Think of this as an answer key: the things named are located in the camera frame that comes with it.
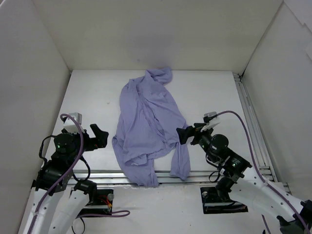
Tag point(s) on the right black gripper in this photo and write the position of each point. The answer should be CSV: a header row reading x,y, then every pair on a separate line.
x,y
195,134

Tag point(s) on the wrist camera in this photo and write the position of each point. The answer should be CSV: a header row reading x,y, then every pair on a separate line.
x,y
72,124
211,120

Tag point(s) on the lavender zip-up jacket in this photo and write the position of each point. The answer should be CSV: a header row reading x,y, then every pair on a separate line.
x,y
146,129

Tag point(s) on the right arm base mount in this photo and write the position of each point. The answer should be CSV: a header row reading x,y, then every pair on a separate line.
x,y
212,204

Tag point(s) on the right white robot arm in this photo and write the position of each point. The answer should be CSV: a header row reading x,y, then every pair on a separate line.
x,y
242,182

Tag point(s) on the right side aluminium rail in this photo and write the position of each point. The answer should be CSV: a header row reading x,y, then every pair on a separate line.
x,y
261,154

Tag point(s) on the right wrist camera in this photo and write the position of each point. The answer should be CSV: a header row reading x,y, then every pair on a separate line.
x,y
211,120

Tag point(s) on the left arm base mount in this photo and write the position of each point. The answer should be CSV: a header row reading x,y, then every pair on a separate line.
x,y
102,203

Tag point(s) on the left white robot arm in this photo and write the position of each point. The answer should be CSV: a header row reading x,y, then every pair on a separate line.
x,y
53,178

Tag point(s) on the aluminium rail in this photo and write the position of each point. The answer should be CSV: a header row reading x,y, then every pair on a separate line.
x,y
261,154
118,178

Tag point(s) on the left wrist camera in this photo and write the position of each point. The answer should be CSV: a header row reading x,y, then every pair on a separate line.
x,y
72,124

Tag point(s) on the front aluminium rail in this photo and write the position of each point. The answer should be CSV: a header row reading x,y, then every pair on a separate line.
x,y
118,178

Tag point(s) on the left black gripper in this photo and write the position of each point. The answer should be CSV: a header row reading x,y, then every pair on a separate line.
x,y
88,140

